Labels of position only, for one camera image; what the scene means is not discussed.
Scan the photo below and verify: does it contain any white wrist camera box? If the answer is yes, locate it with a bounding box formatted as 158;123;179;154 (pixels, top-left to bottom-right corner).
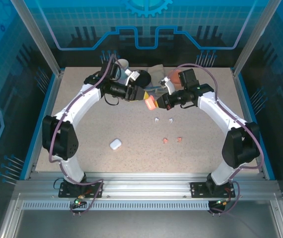
160;76;176;95
124;70;142;86

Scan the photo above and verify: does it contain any aluminium mounting rail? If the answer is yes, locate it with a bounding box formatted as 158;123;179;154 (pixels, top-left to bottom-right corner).
14;172;279;202

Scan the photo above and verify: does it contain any white earbud charging case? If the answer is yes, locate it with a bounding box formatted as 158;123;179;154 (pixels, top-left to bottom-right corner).
109;138;122;151

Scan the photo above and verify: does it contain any small green LED connector board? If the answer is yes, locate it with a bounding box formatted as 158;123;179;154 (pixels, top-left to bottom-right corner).
73;195;87;208
214;198;231;207

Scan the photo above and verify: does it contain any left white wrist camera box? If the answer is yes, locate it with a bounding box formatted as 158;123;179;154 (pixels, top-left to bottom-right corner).
124;70;142;86

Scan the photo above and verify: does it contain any pink earbud charging case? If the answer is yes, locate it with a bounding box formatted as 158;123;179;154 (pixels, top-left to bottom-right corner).
143;95;157;111

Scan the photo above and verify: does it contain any blue table side trim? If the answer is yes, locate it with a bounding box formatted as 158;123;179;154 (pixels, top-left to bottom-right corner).
235;73;276;180
19;73;61;180

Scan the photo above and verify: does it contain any black round plate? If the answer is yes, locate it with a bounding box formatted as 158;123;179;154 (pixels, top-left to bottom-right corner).
138;70;152;89

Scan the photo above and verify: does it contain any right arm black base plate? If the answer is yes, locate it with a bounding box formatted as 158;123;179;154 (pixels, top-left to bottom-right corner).
190;182;236;198

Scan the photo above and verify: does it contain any aluminium frame post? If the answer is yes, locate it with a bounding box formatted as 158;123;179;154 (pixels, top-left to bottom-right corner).
10;0;65;77
231;0;283;77

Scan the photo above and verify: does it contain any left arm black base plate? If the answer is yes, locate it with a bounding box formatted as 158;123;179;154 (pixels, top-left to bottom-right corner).
58;181;104;198

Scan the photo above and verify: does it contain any slotted grey cable duct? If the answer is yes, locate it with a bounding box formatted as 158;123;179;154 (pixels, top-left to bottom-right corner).
22;201;211;211

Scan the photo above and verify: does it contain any light blue mug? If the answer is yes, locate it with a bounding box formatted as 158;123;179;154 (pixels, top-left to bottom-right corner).
118;59;130;77

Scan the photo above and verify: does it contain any orange cup with handle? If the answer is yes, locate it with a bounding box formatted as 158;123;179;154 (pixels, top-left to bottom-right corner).
167;70;182;86

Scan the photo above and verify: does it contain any beige folded cloth napkin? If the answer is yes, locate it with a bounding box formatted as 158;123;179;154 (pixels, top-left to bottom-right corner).
147;64;168;96

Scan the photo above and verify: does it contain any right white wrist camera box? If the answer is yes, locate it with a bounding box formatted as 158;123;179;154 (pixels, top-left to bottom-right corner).
160;76;176;95

